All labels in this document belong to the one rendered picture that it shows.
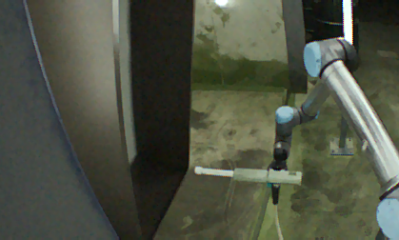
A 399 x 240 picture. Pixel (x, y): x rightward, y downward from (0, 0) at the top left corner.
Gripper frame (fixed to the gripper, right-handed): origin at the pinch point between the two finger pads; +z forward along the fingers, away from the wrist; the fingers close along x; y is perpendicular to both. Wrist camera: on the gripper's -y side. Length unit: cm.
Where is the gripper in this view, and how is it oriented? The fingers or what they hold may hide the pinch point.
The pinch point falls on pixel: (274, 183)
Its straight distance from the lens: 147.0
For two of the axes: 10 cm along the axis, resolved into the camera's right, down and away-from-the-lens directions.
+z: -2.9, 6.1, -7.3
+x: -9.4, -0.6, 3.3
